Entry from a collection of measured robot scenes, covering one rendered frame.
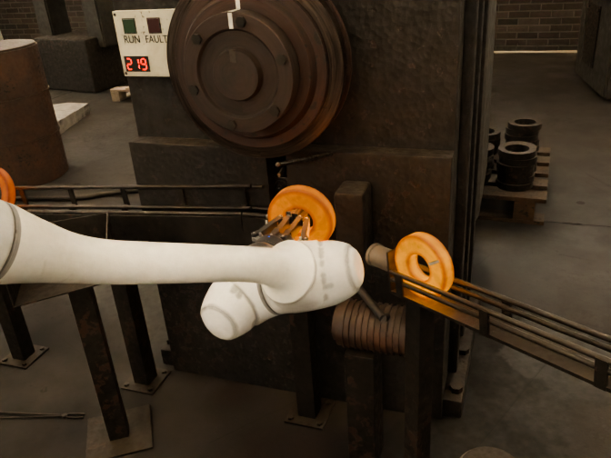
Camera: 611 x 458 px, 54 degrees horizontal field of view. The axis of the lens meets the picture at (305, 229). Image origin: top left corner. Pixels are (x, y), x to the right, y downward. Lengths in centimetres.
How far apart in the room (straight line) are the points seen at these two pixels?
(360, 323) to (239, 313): 58
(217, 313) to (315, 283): 18
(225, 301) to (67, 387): 143
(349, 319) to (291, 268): 65
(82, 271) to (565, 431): 160
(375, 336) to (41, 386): 134
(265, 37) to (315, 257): 62
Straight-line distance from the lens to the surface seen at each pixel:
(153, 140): 189
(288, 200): 133
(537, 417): 210
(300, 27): 145
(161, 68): 182
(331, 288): 95
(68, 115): 575
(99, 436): 214
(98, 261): 83
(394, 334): 154
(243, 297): 103
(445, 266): 135
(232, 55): 145
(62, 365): 251
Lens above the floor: 141
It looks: 26 degrees down
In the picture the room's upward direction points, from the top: 4 degrees counter-clockwise
